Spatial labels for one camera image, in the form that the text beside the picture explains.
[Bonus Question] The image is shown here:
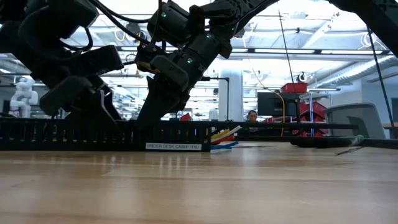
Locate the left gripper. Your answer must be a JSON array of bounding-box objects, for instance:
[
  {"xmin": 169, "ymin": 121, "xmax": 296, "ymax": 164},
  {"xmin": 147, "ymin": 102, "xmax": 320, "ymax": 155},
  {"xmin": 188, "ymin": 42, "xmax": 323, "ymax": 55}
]
[{"xmin": 14, "ymin": 34, "xmax": 124, "ymax": 127}]

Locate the black aluminium frame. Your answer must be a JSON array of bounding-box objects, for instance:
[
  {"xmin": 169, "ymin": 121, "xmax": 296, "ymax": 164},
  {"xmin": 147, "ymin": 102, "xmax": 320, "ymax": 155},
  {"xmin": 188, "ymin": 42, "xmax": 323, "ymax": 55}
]
[{"xmin": 362, "ymin": 138, "xmax": 398, "ymax": 151}]

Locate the silver ventilation duct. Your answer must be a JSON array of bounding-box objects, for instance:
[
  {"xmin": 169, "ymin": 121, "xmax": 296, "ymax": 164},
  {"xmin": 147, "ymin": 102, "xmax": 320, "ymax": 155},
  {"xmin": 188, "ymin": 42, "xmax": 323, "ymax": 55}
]
[{"xmin": 317, "ymin": 55, "xmax": 396, "ymax": 88}]

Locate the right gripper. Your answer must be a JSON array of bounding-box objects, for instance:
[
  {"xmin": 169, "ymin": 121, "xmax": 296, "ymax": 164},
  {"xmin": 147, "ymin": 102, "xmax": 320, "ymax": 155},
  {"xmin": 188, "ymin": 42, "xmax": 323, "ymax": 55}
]
[{"xmin": 136, "ymin": 46, "xmax": 215, "ymax": 124}]

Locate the black slotted cable raceway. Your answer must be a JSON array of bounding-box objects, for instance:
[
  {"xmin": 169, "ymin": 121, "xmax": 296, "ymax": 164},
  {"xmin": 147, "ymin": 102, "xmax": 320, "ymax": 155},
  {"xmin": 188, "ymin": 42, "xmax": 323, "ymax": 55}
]
[{"xmin": 0, "ymin": 119, "xmax": 212, "ymax": 152}]

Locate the black raceway cover strip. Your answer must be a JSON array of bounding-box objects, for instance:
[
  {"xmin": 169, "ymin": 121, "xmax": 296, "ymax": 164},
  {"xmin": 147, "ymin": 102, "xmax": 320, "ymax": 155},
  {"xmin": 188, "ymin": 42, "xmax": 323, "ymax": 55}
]
[{"xmin": 211, "ymin": 121, "xmax": 360, "ymax": 131}]

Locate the black monitor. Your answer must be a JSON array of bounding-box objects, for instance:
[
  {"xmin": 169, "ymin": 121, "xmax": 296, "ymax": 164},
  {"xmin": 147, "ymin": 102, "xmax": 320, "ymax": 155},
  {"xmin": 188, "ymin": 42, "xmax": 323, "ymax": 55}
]
[{"xmin": 257, "ymin": 91, "xmax": 301, "ymax": 118}]

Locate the black zip tie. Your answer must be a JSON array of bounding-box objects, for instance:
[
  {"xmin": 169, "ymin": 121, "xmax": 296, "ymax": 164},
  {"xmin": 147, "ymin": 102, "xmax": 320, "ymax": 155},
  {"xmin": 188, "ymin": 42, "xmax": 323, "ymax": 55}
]
[
  {"xmin": 334, "ymin": 146, "xmax": 364, "ymax": 156},
  {"xmin": 233, "ymin": 144, "xmax": 278, "ymax": 149}
]

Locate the red storage bin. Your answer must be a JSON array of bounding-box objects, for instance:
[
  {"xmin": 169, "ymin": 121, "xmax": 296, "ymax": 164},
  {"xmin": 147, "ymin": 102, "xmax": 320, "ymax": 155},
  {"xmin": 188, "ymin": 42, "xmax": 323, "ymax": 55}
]
[{"xmin": 280, "ymin": 82, "xmax": 308, "ymax": 95}]

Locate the long ceiling light bar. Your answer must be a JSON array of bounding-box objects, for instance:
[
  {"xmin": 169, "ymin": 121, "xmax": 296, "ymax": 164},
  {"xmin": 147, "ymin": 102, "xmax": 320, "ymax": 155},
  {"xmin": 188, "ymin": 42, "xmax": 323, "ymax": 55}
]
[{"xmin": 118, "ymin": 45, "xmax": 398, "ymax": 55}]

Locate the white robot figure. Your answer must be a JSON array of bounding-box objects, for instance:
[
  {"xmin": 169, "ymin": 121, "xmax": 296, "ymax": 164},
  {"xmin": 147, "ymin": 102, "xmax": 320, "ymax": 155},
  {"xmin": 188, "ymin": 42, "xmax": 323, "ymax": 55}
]
[{"xmin": 9, "ymin": 77, "xmax": 39, "ymax": 118}]

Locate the white pillar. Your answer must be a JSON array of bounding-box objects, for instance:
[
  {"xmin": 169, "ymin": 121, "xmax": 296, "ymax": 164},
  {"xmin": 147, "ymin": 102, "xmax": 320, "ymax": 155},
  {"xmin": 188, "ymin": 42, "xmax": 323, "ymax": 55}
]
[{"xmin": 218, "ymin": 70, "xmax": 244, "ymax": 123}]

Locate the yellow hanging cable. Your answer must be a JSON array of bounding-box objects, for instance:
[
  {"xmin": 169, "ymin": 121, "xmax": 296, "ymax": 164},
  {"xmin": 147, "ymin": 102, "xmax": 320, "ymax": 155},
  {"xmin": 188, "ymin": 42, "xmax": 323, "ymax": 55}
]
[{"xmin": 273, "ymin": 91, "xmax": 286, "ymax": 138}]

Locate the stack of red bins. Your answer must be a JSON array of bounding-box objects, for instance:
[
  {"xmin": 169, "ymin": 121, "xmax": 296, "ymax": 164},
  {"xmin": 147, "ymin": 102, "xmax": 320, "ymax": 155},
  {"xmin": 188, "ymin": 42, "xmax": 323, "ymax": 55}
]
[{"xmin": 298, "ymin": 101, "xmax": 329, "ymax": 138}]

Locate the white cable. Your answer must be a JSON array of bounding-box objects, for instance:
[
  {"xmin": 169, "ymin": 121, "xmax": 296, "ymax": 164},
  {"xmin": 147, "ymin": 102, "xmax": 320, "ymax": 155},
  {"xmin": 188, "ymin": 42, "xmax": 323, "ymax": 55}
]
[{"xmin": 210, "ymin": 124, "xmax": 243, "ymax": 154}]

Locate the black camera stand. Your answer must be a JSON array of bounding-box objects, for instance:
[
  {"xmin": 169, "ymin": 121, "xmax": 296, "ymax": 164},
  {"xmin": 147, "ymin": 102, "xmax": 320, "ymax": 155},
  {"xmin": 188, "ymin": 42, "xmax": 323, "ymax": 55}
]
[{"xmin": 200, "ymin": 76, "xmax": 230, "ymax": 123}]

